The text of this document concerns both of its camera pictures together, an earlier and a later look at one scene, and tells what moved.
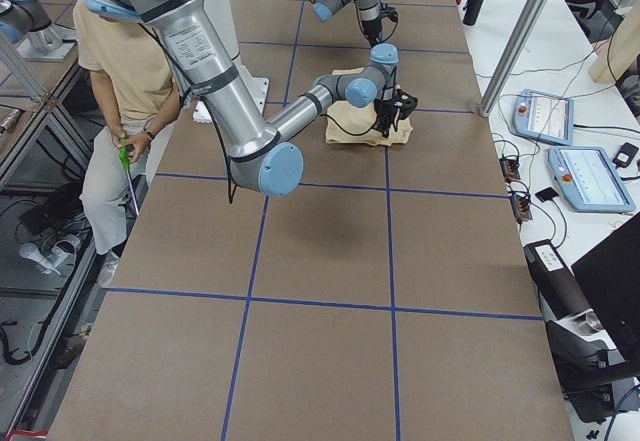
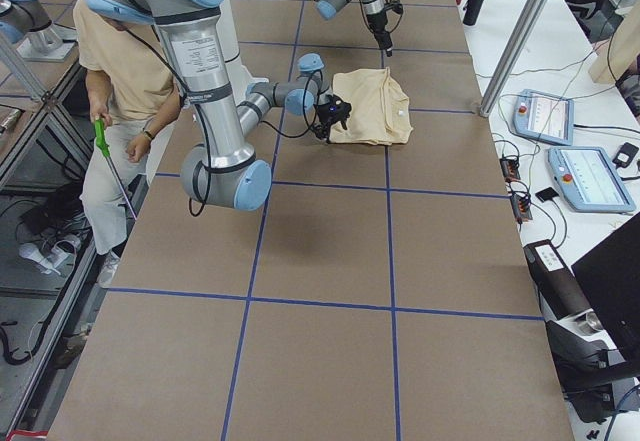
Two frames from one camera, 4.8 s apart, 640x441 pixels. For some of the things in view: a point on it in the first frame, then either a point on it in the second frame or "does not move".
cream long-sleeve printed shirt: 347,124 does not move
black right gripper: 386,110 -> 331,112
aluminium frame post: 520,38 does not move
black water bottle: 475,1 does not move
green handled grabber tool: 123,142 -> 101,135
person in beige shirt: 134,98 does not move
